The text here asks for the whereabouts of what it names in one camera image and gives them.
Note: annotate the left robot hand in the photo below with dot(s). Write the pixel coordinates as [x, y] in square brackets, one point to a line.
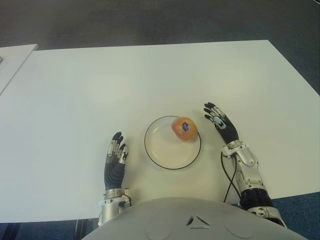
[113, 175]

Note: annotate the red yellow apple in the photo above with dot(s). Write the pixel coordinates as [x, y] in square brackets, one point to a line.
[185, 133]

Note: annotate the grey robot torso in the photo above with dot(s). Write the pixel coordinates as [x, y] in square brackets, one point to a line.
[195, 225]

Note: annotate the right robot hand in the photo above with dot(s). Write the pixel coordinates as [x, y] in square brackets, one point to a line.
[226, 130]

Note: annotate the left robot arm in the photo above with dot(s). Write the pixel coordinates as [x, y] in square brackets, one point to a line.
[112, 207]

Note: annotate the white side table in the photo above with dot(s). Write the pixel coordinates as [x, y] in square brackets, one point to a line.
[15, 62]

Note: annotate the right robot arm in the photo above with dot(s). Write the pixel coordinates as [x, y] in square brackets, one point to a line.
[250, 175]

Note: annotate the white plate black rim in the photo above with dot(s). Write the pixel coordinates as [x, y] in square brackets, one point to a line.
[167, 150]

